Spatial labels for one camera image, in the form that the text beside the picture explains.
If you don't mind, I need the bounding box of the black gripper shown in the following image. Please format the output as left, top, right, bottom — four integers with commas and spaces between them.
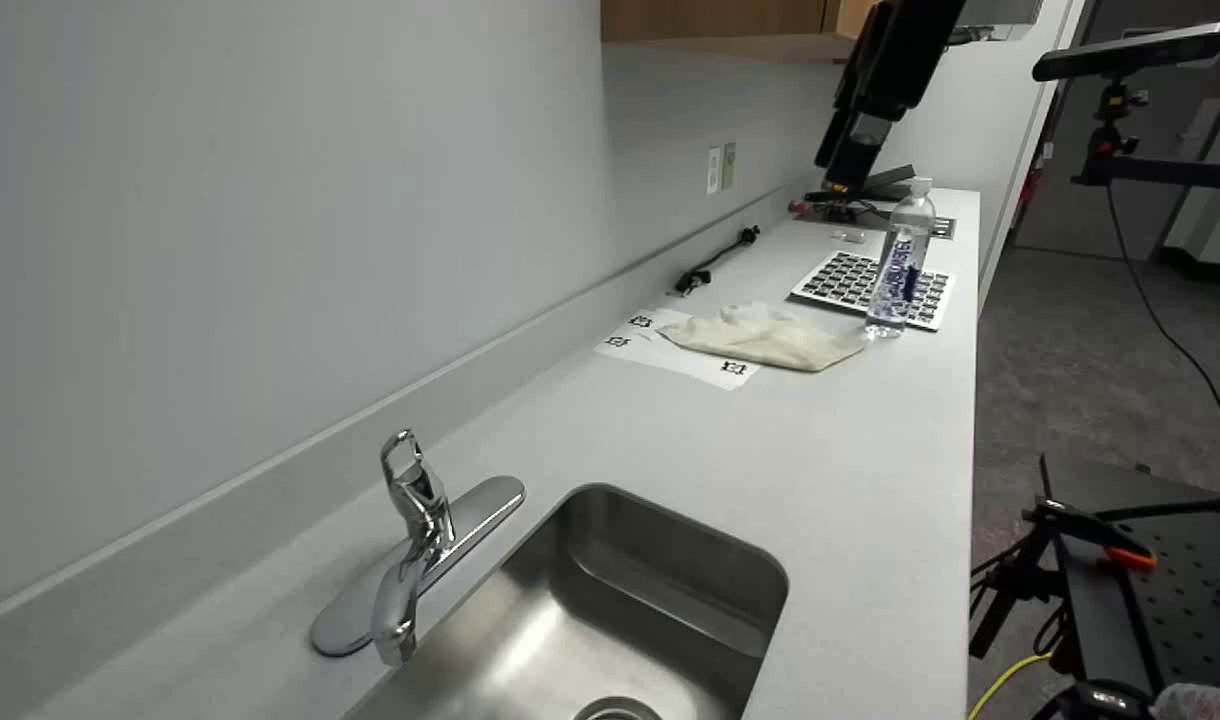
811, 0, 974, 193

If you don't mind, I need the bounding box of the chrome sink faucet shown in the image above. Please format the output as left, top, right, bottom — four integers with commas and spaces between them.
310, 423, 528, 670

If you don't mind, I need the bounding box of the pile of hand tools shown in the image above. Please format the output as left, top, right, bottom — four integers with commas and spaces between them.
784, 162, 959, 246

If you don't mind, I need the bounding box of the clear plastic bottle blue label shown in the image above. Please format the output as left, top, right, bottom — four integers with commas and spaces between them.
867, 185, 935, 345

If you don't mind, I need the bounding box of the black white calibration board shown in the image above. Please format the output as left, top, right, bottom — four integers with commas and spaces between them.
788, 247, 958, 335

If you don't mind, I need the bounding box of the white crumpled cloth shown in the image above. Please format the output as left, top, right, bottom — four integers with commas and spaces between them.
661, 299, 867, 377

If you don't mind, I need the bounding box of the white paper with markers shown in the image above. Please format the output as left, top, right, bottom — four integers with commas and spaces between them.
598, 309, 761, 392

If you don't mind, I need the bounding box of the stainless steel sink basin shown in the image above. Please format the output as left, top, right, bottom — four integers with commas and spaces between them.
346, 480, 792, 720

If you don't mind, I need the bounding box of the black perforated table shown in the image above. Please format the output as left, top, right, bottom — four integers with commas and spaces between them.
1042, 457, 1220, 701

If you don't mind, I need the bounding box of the white wall outlet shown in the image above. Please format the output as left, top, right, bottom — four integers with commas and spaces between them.
704, 136, 740, 201

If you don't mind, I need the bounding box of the wooden wall cabinet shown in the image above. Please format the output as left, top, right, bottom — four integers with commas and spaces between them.
599, 0, 882, 66

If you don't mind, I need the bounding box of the black bar camera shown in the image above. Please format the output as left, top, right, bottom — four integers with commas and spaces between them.
1029, 16, 1220, 85

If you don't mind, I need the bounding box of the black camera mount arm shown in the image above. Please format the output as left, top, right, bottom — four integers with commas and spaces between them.
1067, 75, 1220, 193

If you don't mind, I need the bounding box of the black cable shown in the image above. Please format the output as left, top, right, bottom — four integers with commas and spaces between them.
1106, 176, 1220, 461

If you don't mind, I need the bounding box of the red handled black clamp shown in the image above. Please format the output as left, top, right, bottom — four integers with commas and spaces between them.
1029, 495, 1162, 575

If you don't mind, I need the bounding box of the yellow cable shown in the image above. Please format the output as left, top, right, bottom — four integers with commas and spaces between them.
964, 650, 1054, 720

